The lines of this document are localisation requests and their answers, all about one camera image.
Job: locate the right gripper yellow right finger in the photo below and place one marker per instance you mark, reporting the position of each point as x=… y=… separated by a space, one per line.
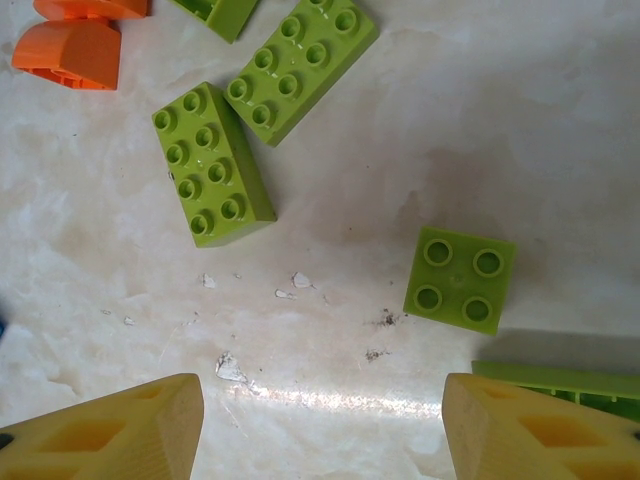
x=525 y=440

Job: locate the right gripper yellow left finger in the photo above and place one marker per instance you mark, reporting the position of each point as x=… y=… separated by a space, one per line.
x=100 y=440

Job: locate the orange lego brick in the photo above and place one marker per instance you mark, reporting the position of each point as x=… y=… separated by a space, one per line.
x=90 y=7
x=75 y=55

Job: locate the green two-by-two lego brick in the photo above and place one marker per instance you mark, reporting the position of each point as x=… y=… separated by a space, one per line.
x=460 y=280

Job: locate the green two-by-four lego brick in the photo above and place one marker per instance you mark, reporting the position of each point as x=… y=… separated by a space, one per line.
x=300 y=65
x=210 y=165

